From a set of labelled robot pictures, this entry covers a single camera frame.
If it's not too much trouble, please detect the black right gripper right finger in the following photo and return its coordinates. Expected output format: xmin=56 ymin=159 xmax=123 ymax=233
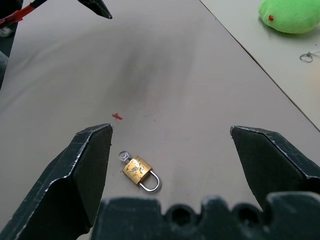
xmin=229 ymin=125 xmax=320 ymax=213

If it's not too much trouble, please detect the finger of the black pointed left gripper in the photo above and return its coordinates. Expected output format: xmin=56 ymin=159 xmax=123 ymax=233
xmin=77 ymin=0 xmax=114 ymax=21

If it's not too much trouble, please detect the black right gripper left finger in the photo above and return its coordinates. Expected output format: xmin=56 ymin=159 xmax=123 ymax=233
xmin=0 ymin=123 xmax=114 ymax=240

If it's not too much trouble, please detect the green plush toy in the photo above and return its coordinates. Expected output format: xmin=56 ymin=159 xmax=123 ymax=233
xmin=257 ymin=0 xmax=320 ymax=35

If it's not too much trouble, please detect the white shoe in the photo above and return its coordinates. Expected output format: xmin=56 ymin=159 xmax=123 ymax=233
xmin=0 ymin=26 xmax=14 ymax=39

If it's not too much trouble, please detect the brass padlock with steel shackle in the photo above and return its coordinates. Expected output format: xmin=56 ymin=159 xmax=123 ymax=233
xmin=121 ymin=155 xmax=161 ymax=193

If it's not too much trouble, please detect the thin metal wire ring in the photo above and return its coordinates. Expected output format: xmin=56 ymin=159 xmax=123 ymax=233
xmin=299 ymin=50 xmax=320 ymax=64

